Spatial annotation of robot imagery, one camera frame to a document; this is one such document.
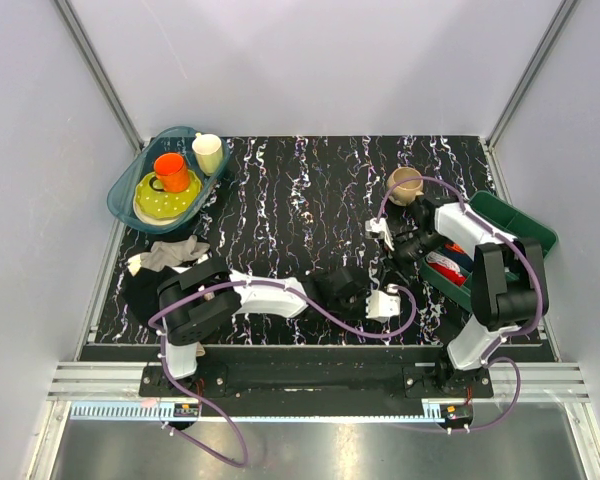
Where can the cream yellow cup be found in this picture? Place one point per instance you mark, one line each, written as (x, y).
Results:
(208, 150)

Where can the beige ceramic mug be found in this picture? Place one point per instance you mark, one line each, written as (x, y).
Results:
(408, 185)

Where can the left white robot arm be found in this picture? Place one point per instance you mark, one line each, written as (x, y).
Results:
(200, 299)

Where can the teal transparent plastic basin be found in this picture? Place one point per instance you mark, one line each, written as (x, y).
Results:
(173, 140)

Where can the navy blue rolled underwear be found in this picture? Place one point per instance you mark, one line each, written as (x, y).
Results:
(462, 260)

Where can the orange cup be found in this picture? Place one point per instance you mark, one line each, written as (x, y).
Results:
(171, 174)

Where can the yellow green dotted plate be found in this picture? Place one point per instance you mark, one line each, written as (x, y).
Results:
(154, 206)

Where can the green plastic divided organizer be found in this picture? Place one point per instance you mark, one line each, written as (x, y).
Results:
(508, 249)

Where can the light grey garment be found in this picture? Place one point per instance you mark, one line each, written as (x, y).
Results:
(168, 254)

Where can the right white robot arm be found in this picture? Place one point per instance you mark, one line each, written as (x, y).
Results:
(464, 359)

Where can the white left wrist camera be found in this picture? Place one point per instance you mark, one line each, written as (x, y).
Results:
(382, 305)

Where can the black garment pile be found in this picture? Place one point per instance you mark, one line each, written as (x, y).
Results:
(139, 291)

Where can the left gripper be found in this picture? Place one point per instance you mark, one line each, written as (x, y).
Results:
(363, 294)

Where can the orange black rolled underwear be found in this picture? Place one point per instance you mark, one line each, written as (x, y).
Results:
(454, 247)

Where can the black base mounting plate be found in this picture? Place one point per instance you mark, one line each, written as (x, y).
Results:
(328, 381)

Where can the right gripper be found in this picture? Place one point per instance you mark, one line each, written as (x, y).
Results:
(395, 245)

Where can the red white rolled underwear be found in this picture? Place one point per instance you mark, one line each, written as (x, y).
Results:
(442, 264)

